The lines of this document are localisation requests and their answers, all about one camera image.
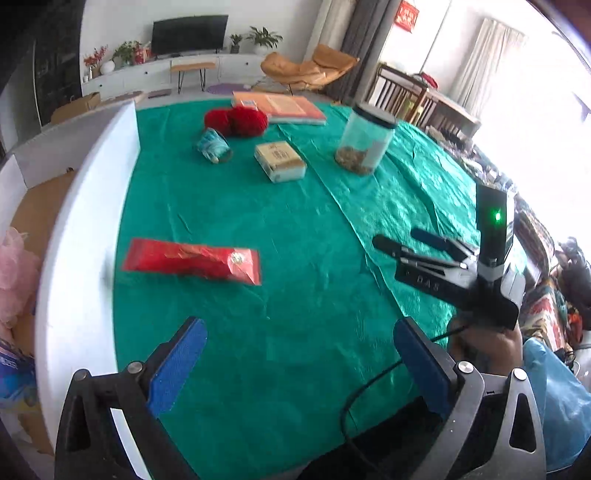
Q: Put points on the dark wooden armchair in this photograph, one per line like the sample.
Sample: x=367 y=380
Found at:
x=415 y=99

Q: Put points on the pink mesh bath sponge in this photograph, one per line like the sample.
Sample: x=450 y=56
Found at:
x=16 y=277

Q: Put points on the white standing air conditioner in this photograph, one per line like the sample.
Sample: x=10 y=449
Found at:
x=332 y=23

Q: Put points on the orange lounge chair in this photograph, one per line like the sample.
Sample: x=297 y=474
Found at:
x=304 y=69

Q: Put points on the white box with cardboard bottom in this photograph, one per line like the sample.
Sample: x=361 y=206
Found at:
x=83 y=258

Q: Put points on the red flowers in vase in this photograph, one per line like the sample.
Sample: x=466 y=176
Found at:
x=94 y=57

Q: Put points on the small green potted plant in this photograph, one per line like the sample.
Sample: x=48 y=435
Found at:
x=236 y=41

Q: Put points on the brown cardboard box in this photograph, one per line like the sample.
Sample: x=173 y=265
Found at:
x=76 y=107

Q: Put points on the long white television cabinet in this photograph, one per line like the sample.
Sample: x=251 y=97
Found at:
x=138 y=76

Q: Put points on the person's right forearm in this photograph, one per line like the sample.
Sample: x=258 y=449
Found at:
x=558 y=397

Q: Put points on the red foil packet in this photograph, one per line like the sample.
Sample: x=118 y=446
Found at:
x=184 y=256

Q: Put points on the orange bench with metal legs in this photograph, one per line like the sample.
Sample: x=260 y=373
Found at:
x=193 y=66

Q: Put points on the red wall decoration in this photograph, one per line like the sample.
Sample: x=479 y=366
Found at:
x=407 y=14

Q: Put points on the green tablecloth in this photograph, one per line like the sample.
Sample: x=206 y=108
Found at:
x=286 y=207

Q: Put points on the beige tissue pack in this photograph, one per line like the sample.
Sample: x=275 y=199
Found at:
x=279 y=159

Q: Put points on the orange book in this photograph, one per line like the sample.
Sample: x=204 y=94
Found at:
x=281 y=107

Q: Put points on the white sheer curtain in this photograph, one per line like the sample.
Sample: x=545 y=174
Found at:
x=489 y=60

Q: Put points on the large leafy potted plant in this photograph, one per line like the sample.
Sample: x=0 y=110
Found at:
x=263 y=38

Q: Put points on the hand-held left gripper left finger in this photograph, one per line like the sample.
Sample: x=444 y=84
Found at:
x=178 y=364

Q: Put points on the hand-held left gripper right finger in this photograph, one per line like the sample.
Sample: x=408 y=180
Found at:
x=422 y=364

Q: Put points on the black glass cabinet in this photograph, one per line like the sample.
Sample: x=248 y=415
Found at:
x=60 y=55

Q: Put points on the round white vase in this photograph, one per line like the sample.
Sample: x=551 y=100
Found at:
x=107 y=67

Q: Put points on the black flat television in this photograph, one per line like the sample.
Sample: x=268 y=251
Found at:
x=189 y=34

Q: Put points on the person's right hand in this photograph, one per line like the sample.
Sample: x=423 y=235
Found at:
x=491 y=346

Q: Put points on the clear jar with black lid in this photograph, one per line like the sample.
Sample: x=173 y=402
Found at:
x=364 y=138

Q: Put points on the blue printed packet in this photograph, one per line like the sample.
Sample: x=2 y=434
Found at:
x=16 y=374

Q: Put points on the round purple floor mat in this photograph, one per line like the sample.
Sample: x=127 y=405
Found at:
x=222 y=88

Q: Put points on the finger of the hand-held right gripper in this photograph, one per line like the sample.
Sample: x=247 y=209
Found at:
x=392 y=247
x=429 y=236

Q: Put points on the bushy green potted plant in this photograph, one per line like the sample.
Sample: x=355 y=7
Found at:
x=125 y=50

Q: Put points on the red fluffy pompom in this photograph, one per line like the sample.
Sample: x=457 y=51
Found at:
x=249 y=121
x=217 y=121

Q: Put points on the grey curtain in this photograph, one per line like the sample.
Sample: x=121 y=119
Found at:
x=369 y=41

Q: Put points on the red gift box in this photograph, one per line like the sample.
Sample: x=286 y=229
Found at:
x=141 y=56

